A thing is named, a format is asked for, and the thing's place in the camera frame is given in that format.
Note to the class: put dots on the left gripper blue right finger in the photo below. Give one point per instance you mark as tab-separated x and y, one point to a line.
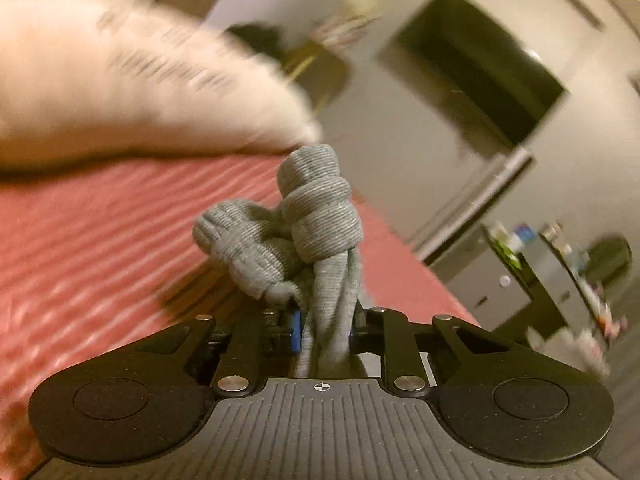
418	358

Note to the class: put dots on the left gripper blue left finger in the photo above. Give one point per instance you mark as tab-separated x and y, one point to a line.
229	359

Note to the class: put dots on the grey sweatpants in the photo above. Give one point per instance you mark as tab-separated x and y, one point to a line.
303	252

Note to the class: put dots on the grey small cabinet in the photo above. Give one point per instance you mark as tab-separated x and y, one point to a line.
483	284

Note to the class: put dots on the dark vanity desk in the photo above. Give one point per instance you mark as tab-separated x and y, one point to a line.
536	289

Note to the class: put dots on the red ribbed bedspread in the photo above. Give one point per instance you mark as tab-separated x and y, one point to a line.
97	256

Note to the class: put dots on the white fluffy stool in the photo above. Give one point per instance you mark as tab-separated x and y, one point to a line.
582	351

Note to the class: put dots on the round mirror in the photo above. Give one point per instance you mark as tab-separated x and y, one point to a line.
609	257

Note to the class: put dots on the yellow round side table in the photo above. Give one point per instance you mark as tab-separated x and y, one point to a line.
320	72

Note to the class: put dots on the black bag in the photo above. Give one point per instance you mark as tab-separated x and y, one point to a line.
262	39

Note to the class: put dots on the white pillow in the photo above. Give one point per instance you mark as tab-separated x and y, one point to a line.
91	78

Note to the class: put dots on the flower bouquet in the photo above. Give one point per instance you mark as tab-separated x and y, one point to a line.
346	25

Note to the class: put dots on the black wall television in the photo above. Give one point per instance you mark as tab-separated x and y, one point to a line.
460	60

